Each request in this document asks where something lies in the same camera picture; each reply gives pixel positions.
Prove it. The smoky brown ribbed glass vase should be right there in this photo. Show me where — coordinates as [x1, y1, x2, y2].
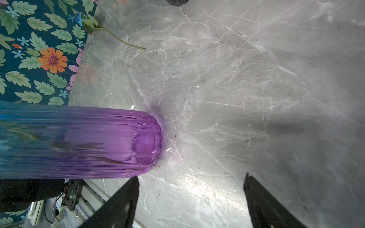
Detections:
[166, 0, 189, 6]

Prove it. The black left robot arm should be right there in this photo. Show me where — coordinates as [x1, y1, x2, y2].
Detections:
[1, 179, 65, 212]

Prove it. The blue rose stem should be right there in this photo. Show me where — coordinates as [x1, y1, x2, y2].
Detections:
[75, 12, 145, 50]

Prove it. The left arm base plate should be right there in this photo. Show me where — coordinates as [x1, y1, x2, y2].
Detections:
[62, 179, 84, 211]

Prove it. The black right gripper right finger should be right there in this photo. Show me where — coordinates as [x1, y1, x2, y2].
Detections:
[243, 173, 306, 228]

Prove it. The purple ribbed glass vase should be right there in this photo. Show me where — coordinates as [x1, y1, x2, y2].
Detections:
[1, 101, 162, 179]

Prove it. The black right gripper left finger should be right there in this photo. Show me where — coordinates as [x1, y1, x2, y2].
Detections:
[80, 176, 139, 228]

